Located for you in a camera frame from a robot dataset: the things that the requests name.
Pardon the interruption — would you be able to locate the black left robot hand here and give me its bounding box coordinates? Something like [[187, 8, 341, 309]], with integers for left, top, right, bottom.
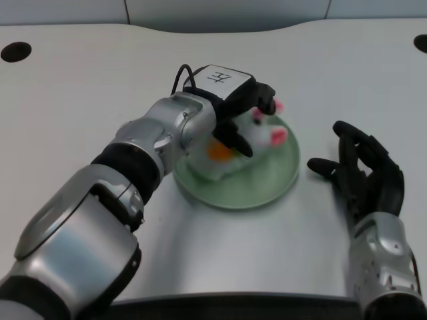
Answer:
[[183, 63, 278, 158]]

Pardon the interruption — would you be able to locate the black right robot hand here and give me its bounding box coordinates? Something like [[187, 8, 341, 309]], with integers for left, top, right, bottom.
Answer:
[[306, 120, 405, 221]]

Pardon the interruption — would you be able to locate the white rabbit plush doll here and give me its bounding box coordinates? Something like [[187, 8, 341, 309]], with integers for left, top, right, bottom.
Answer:
[[185, 99, 289, 183]]

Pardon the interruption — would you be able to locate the green round plate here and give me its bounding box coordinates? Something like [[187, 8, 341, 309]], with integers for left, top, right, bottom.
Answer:
[[172, 112, 301, 211]]

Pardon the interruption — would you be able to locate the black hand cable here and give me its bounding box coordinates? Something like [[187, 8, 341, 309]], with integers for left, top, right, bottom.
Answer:
[[170, 64, 205, 96]]

